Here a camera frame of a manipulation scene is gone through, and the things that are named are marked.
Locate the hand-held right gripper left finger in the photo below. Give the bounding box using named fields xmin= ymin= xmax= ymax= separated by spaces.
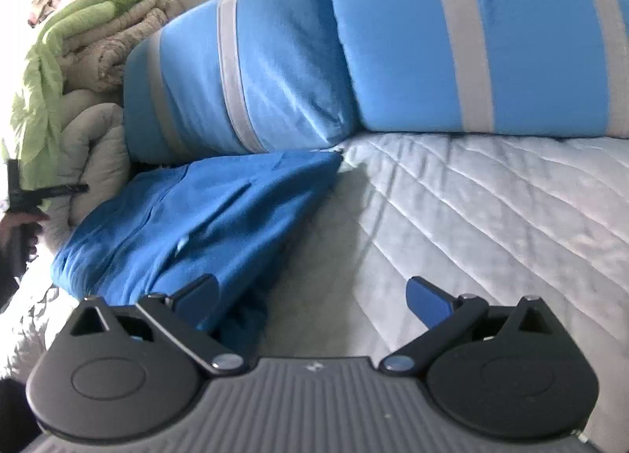
xmin=69 ymin=273 xmax=246 ymax=378

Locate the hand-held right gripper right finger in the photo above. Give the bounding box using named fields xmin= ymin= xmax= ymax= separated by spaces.
xmin=381 ymin=276 xmax=561 ymax=378

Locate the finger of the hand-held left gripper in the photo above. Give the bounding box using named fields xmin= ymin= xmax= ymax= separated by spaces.
xmin=29 ymin=182 xmax=90 ymax=199

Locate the blue fleece jacket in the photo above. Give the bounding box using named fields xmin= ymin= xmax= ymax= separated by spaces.
xmin=51 ymin=148 xmax=346 ymax=366

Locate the person's left hand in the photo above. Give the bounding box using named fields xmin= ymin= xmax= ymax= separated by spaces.
xmin=0 ymin=214 xmax=50 ymax=262

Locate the white quilted bedspread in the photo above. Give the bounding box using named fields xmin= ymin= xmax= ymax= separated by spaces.
xmin=0 ymin=131 xmax=629 ymax=436

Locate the green and beige folded comforter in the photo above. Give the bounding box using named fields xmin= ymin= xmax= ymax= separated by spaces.
xmin=0 ymin=0 xmax=186 ymax=238

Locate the blue pillow with grey stripes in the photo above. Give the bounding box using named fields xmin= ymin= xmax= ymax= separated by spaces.
xmin=323 ymin=0 xmax=629 ymax=138
xmin=123 ymin=0 xmax=358 ymax=169

